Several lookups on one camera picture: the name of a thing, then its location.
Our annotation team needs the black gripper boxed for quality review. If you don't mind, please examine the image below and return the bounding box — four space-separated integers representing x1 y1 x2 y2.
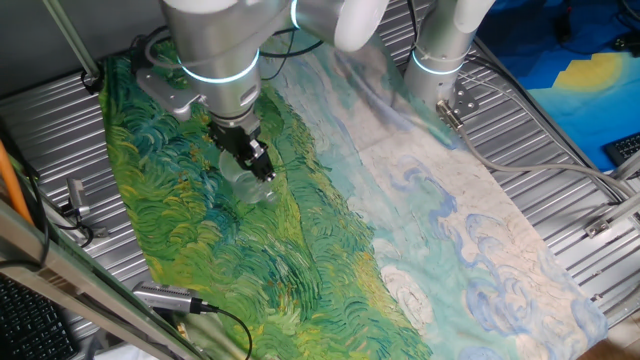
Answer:
207 119 278 183

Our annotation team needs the clear plastic cup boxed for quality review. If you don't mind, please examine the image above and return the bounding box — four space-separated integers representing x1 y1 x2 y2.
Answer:
217 149 279 206

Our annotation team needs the painted landscape print tablecloth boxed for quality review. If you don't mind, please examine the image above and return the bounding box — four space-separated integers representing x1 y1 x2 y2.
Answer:
97 0 610 360

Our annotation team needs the black pole clamp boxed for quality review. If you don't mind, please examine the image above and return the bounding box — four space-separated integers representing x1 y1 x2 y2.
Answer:
78 62 107 97

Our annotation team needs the green pole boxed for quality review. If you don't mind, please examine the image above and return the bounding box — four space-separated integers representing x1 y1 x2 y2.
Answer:
41 0 102 80

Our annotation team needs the silver base mounting plate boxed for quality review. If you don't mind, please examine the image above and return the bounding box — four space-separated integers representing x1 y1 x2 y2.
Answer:
448 78 480 120

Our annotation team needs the orange pole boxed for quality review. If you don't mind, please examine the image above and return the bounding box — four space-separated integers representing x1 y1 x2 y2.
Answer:
0 138 35 227

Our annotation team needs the black keyboard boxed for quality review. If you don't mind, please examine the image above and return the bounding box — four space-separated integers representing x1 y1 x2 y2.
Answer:
601 131 640 167
0 273 80 360

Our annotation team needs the blue and yellow cloth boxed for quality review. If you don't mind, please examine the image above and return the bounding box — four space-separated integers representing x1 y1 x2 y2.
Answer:
474 0 640 174

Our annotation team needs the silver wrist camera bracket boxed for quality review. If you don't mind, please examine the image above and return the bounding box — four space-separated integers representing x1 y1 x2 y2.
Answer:
135 66 207 123

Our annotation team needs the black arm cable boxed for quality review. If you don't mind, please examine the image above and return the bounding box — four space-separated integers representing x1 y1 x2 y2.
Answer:
259 27 326 83

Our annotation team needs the silver depth camera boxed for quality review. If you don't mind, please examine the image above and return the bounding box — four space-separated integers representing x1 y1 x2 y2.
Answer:
131 280 204 316

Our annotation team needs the black camera cable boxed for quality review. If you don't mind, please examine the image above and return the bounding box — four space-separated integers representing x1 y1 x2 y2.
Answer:
199 302 254 360

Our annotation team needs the aluminium frame bar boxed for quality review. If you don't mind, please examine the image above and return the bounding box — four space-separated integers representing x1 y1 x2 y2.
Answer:
0 198 212 360

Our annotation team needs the black cable beside frame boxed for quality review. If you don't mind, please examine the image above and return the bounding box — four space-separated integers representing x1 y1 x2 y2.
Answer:
23 162 52 269

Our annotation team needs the grey base cable with connector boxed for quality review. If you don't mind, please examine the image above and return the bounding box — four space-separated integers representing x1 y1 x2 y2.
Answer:
435 98 640 201

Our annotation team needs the small metal corner bracket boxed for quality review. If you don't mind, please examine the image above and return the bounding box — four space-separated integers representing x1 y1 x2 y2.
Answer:
583 216 614 240

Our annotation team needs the aluminium profile rail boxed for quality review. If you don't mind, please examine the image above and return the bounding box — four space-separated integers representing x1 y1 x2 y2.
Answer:
583 149 640 240

